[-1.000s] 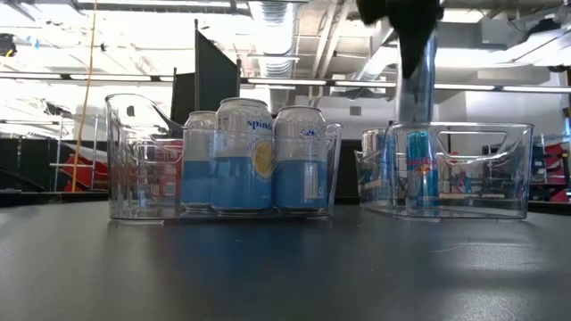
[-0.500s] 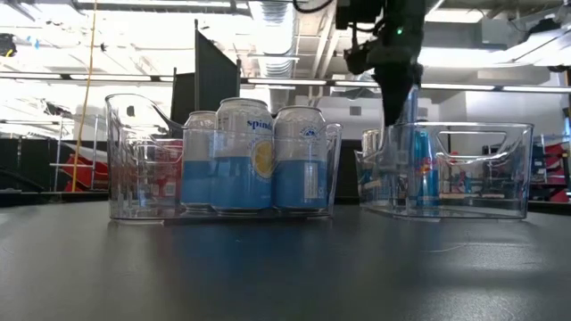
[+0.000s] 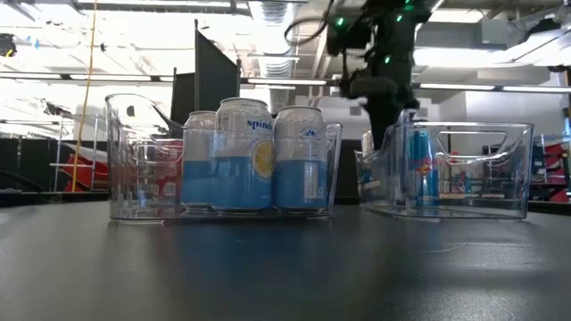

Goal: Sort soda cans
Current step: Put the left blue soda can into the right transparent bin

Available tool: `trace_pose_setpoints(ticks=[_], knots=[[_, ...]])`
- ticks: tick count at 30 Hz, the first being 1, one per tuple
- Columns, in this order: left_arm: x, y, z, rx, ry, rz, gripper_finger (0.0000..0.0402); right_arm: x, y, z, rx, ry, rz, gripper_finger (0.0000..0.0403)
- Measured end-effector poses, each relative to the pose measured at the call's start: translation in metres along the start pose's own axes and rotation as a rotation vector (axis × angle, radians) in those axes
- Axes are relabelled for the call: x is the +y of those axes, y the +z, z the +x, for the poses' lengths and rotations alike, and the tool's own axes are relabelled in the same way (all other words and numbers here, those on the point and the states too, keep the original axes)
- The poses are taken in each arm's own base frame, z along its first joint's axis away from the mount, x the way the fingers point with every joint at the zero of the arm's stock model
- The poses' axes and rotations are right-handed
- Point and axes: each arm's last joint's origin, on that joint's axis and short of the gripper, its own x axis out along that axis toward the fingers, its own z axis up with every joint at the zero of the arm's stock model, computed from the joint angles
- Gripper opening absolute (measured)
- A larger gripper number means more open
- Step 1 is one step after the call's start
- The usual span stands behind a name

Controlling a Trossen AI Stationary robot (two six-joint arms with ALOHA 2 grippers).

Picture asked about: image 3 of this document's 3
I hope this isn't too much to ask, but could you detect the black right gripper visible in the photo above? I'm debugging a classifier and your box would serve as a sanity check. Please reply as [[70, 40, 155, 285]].
[[340, 59, 421, 152]]

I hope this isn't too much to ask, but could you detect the blue silver Red Bull can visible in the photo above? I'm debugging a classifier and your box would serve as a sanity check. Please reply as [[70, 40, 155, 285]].
[[406, 128, 442, 210], [360, 128, 377, 200]]

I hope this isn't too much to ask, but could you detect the clear plastic bin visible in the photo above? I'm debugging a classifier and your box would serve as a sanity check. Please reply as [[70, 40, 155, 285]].
[[116, 136, 186, 211], [104, 93, 343, 222], [354, 120, 535, 221]]

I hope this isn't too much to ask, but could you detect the white blue Spindrift can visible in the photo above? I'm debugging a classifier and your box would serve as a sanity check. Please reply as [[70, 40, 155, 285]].
[[183, 110, 219, 211], [271, 104, 330, 211], [212, 96, 274, 214]]

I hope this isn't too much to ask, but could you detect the long ceiling light strip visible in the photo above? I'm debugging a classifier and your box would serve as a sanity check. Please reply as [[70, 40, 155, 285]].
[[0, 70, 571, 94]]

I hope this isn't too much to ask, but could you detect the black partition panel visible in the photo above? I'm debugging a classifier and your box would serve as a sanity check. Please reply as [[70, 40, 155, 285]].
[[170, 20, 242, 135]]

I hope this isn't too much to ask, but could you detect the black ceiling device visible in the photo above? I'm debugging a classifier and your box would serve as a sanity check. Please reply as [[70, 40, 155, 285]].
[[0, 32, 18, 58]]

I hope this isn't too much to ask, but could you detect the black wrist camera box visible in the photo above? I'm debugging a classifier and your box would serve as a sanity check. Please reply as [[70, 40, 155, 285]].
[[327, 17, 375, 51]]

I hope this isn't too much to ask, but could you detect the silver ceiling duct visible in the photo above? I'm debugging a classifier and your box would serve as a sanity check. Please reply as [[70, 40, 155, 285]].
[[247, 0, 298, 118]]

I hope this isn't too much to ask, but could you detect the wire shelf with red bins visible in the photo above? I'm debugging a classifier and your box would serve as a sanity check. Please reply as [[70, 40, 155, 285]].
[[533, 133, 571, 205], [47, 113, 108, 193]]

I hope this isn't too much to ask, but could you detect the yellow extension cable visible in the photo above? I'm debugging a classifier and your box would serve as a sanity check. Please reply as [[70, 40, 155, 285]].
[[70, 0, 99, 193]]

